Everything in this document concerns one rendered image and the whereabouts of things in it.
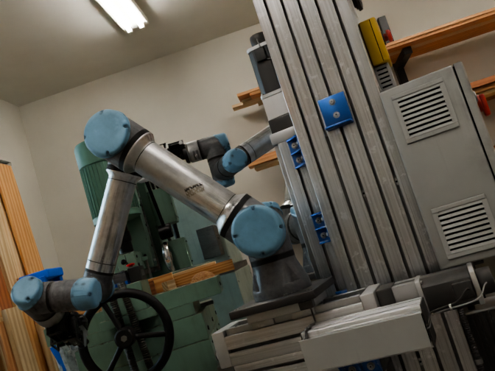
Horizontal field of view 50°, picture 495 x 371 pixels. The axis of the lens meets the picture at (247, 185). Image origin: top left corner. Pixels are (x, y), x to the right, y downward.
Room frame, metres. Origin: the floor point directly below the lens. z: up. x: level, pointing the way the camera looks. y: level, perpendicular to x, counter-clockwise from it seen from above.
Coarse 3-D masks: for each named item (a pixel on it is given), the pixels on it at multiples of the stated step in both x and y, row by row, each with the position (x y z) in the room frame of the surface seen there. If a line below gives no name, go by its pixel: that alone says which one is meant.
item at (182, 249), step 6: (174, 240) 2.11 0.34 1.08; (180, 240) 2.11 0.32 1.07; (174, 246) 2.11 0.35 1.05; (180, 246) 2.11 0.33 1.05; (186, 246) 2.12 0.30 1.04; (174, 252) 2.11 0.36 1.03; (180, 252) 2.11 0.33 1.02; (186, 252) 2.11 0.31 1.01; (174, 258) 2.11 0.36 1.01; (180, 258) 2.11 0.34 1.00; (186, 258) 2.11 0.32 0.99; (180, 264) 2.11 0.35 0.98; (186, 264) 2.11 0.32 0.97; (192, 264) 2.16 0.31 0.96
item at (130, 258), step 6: (132, 252) 1.91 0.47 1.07; (138, 252) 1.99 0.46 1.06; (120, 258) 1.91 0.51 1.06; (126, 258) 1.91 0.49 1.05; (132, 258) 1.91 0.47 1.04; (138, 258) 1.96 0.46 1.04; (120, 264) 1.90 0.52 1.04; (126, 264) 1.91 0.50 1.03; (138, 264) 1.92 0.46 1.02; (144, 264) 2.04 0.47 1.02; (120, 270) 1.90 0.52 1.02
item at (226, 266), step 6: (216, 264) 1.96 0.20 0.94; (222, 264) 1.96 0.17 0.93; (228, 264) 1.96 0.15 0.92; (198, 270) 1.96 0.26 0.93; (204, 270) 1.96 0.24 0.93; (210, 270) 1.96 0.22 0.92; (216, 270) 1.96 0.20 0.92; (222, 270) 1.96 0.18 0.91; (228, 270) 1.96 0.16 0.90; (180, 276) 1.95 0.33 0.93; (186, 276) 1.95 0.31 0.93; (192, 276) 1.96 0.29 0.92; (180, 282) 1.95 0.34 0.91; (186, 282) 1.95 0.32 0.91; (78, 312) 1.94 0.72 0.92; (84, 312) 1.94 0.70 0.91
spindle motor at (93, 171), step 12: (84, 144) 1.87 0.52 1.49; (84, 156) 1.88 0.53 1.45; (84, 168) 1.88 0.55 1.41; (96, 168) 1.87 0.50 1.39; (84, 180) 1.91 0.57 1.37; (96, 180) 1.87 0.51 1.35; (96, 192) 1.88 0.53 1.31; (96, 204) 1.88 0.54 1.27; (132, 204) 1.91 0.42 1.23; (96, 216) 1.89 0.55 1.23; (132, 216) 1.94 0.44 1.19
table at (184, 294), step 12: (216, 276) 1.81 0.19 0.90; (180, 288) 1.80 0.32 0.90; (192, 288) 1.80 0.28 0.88; (204, 288) 1.80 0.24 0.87; (216, 288) 1.80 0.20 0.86; (168, 300) 1.80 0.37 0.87; (180, 300) 1.80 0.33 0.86; (192, 300) 1.80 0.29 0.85; (144, 312) 1.70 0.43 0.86; (156, 312) 1.71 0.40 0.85; (96, 324) 1.79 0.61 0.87; (108, 324) 1.69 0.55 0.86; (48, 336) 1.78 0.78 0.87
